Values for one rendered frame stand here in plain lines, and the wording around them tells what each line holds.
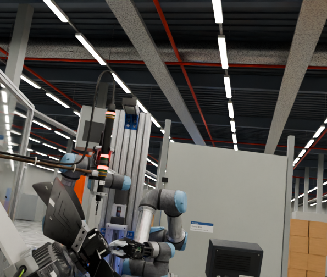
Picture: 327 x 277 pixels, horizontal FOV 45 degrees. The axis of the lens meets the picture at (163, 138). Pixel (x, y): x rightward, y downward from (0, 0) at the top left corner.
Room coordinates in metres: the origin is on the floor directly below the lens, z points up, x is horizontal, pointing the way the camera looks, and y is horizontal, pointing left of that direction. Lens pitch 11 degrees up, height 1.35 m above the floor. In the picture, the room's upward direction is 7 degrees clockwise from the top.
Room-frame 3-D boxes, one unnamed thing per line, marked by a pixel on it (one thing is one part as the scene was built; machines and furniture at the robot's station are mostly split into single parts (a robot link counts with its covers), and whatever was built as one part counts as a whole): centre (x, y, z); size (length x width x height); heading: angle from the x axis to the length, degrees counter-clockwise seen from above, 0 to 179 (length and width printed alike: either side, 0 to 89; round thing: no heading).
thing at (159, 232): (2.54, -0.02, 1.20); 0.13 x 0.12 x 0.14; 81
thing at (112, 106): (1.71, 0.24, 1.60); 0.04 x 0.04 x 0.46
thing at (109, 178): (1.99, 0.30, 1.48); 0.11 x 0.08 x 0.11; 119
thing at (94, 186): (1.70, 0.25, 1.45); 0.09 x 0.07 x 0.10; 128
